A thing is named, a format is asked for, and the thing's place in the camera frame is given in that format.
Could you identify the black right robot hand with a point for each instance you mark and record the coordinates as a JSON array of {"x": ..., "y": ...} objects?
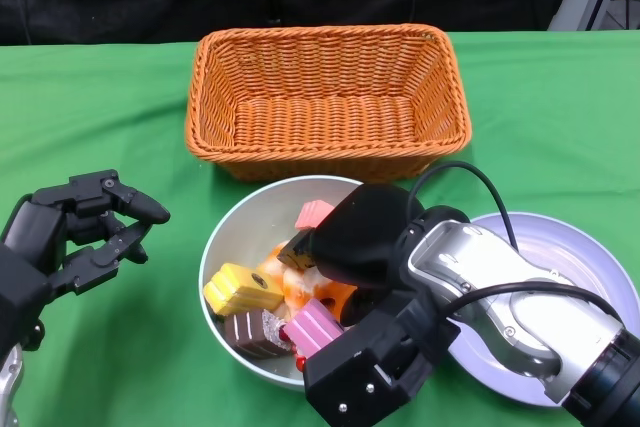
[{"x": 370, "y": 232}]

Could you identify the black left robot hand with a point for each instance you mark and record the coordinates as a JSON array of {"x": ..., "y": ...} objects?
[{"x": 35, "y": 232}]

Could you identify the pale green bowl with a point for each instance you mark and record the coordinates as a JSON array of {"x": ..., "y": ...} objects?
[{"x": 250, "y": 227}]

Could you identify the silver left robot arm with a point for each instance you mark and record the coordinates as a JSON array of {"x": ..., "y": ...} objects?
[{"x": 10, "y": 387}]

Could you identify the salmon block cake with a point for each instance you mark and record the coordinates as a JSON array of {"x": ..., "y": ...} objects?
[{"x": 312, "y": 214}]

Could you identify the pink layered cake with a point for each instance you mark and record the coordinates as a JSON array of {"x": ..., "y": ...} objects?
[{"x": 312, "y": 327}]

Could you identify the orange wicker basket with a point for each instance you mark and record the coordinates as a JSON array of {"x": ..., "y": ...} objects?
[{"x": 325, "y": 117}]

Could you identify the yellow layered cake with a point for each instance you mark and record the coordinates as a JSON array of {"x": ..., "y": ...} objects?
[{"x": 240, "y": 289}]

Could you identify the chocolate layered cake with cherry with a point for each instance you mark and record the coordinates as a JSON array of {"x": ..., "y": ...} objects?
[{"x": 250, "y": 334}]

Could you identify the lavender plate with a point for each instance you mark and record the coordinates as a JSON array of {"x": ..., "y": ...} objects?
[{"x": 590, "y": 252}]

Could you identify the small red berries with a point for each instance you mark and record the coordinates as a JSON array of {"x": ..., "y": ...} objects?
[{"x": 301, "y": 362}]

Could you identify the green tablecloth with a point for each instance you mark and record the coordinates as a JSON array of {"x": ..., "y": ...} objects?
[{"x": 125, "y": 372}]

